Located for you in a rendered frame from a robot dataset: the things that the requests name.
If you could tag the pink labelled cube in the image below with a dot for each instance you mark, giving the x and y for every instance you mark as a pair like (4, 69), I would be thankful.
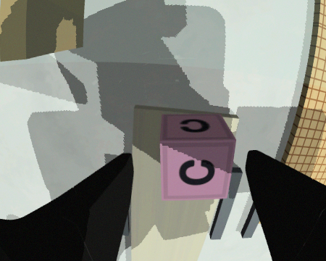
(196, 157)

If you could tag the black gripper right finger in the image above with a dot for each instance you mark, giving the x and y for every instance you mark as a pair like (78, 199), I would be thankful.
(291, 207)

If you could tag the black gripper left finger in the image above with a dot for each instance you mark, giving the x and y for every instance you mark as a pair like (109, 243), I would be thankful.
(84, 224)

